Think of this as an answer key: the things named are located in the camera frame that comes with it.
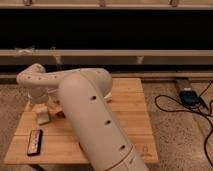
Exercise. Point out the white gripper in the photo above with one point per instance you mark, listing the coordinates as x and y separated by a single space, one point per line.
37 95

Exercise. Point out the white sponge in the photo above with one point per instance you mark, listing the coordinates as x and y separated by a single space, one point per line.
42 114

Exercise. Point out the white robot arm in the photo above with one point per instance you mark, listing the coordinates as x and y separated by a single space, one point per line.
81 93

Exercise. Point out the small brown object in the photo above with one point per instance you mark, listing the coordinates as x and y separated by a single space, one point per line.
60 114

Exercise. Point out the black rectangular box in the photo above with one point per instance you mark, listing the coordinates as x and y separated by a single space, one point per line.
34 144

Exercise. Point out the wooden board table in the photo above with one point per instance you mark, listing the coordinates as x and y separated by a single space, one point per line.
59 144

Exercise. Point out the blue power adapter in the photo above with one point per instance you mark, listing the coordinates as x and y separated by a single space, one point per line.
189 97

